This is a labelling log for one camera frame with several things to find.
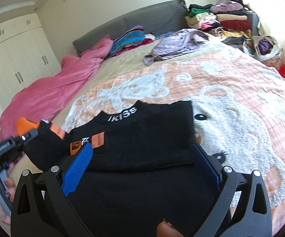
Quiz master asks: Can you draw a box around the black IKISS sweater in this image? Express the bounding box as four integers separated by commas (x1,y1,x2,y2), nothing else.
24,101,215,236

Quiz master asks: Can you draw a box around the bag with purple clothes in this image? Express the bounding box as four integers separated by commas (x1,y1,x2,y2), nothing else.
243,35,283,62

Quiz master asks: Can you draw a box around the pile of folded clothes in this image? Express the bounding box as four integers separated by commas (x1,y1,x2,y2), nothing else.
185,0,260,48

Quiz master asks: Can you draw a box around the striped folded clothes stack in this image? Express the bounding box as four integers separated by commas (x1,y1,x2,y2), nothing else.
107,25,155,58

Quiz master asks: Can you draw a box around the left hand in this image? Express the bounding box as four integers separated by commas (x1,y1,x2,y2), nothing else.
0,162,17,225

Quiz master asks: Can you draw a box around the right hand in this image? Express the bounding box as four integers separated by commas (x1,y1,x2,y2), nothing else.
156,219,183,237

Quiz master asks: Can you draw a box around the orange white bear quilt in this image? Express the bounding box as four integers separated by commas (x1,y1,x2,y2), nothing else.
58,39,285,235

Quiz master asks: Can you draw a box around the pink blanket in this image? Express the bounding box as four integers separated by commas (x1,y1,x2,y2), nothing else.
0,35,113,141

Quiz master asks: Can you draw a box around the cream wardrobe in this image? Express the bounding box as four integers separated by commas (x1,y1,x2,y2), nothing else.
0,13,61,117

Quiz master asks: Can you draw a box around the lilac crumpled garment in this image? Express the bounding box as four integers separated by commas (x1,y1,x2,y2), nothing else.
142,28,209,66

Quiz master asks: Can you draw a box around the beige bed sheet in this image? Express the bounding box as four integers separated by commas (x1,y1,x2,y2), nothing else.
51,36,183,129

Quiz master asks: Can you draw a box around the grey quilted headboard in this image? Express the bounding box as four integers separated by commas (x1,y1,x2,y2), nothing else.
72,0,188,56

